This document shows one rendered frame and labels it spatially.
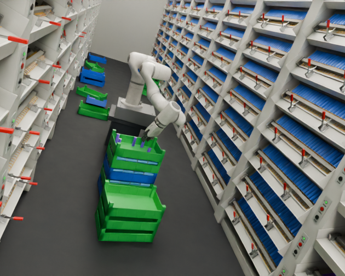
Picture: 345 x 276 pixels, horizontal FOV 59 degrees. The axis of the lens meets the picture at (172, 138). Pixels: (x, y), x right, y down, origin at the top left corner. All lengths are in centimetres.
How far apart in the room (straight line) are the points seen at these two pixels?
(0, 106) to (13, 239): 83
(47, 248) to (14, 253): 14
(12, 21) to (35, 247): 104
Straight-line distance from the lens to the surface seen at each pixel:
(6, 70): 91
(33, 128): 172
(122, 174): 186
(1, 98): 94
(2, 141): 99
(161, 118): 180
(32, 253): 157
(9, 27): 89
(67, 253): 159
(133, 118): 246
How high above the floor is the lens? 111
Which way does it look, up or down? 20 degrees down
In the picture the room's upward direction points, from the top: 20 degrees clockwise
